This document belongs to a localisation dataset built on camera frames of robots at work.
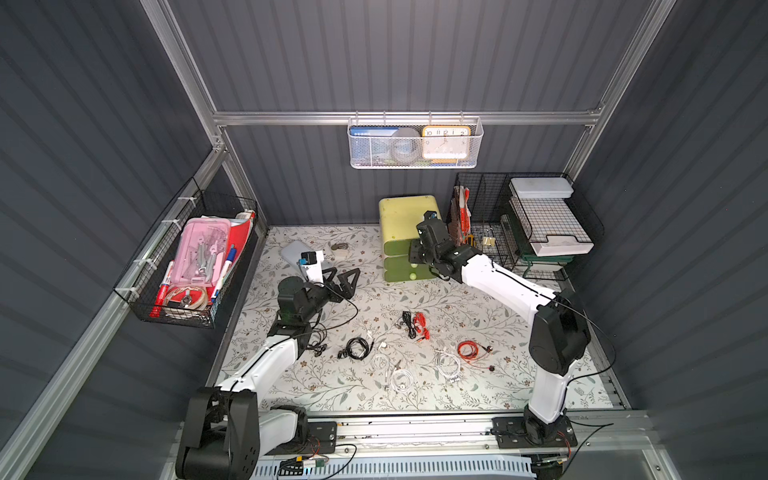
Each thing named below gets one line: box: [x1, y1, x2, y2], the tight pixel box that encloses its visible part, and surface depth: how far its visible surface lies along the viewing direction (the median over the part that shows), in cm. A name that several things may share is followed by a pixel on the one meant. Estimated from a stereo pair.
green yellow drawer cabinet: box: [379, 195, 438, 282], surface depth 96 cm
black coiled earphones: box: [337, 337, 374, 361], surface depth 90 cm
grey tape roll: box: [390, 127, 423, 163], surface depth 90 cm
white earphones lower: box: [391, 369, 413, 392], surface depth 84 cm
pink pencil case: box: [171, 218, 231, 287], surface depth 73 cm
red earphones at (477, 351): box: [457, 340, 495, 372], surface depth 90 cm
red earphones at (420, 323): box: [414, 312, 431, 342], surface depth 95 cm
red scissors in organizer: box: [459, 185, 472, 243], surface depth 114 cm
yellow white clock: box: [421, 125, 472, 160], surface depth 90 cm
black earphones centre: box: [400, 310, 417, 339], surface depth 95 cm
